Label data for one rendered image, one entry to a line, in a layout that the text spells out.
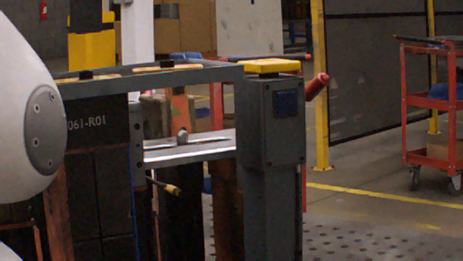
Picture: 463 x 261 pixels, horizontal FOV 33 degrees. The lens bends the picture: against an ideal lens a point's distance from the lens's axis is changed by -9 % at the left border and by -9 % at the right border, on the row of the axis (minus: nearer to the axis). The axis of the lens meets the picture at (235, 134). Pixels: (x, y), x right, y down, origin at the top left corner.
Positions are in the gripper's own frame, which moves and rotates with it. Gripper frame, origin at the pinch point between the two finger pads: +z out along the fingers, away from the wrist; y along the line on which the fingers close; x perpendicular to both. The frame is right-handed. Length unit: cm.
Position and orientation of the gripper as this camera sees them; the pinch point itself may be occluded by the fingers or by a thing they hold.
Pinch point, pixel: (85, 23)
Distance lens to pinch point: 95.0
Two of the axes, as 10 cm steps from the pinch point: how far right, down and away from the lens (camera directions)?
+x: -9.6, 0.8, -2.5
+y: -2.6, -1.5, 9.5
